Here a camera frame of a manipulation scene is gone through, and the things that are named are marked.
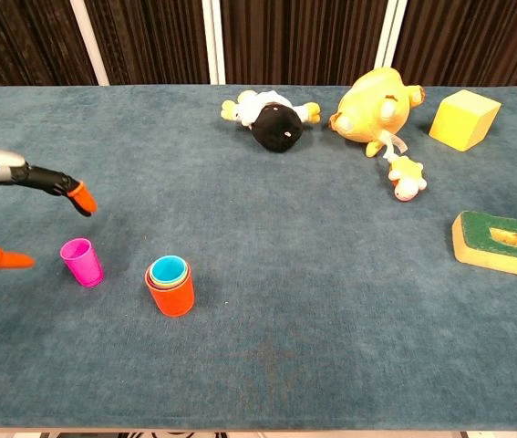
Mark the yellow foam cube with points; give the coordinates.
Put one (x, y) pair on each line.
(461, 123)

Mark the green-topped sponge block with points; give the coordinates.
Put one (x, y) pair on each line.
(477, 237)

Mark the orange plastic cup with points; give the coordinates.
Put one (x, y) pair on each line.
(173, 301)

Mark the white partition post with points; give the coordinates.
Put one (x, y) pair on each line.
(89, 41)
(390, 32)
(214, 41)

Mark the cyan plastic cup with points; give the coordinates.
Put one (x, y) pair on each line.
(169, 269)

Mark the teal table cloth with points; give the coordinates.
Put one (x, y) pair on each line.
(308, 296)

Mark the large yellow plush bear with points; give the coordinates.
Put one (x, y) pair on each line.
(367, 109)

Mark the dark blue plastic cup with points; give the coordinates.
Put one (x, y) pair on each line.
(167, 286)

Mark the black-headed plush doll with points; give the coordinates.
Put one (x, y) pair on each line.
(278, 128)

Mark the small yellow plush pendant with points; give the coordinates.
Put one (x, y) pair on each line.
(406, 180)

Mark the magenta plastic cup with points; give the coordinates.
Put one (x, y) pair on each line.
(84, 267)

